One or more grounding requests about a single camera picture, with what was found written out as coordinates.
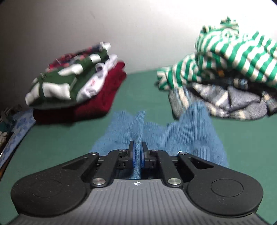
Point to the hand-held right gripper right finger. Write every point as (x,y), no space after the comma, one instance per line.
(142,155)

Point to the green white striped cardigan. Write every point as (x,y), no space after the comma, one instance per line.
(54,86)

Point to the green white striped shirt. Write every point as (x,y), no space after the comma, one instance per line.
(238,54)

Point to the blue white patterned cloth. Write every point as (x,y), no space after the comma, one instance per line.
(19,125)

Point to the green table cloth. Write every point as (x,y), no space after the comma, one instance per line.
(65,138)

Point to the grey blue striped garment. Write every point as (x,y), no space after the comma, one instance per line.
(227,99)

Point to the stack of folded clothes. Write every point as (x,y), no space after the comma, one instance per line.
(103,93)

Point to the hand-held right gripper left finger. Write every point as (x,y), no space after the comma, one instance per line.
(133,155)

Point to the red plaid shirt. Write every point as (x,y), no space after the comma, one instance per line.
(65,58)

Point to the white folded garment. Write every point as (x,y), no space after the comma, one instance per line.
(97,73)

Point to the blue knit sweater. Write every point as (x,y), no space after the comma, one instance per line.
(190,134)

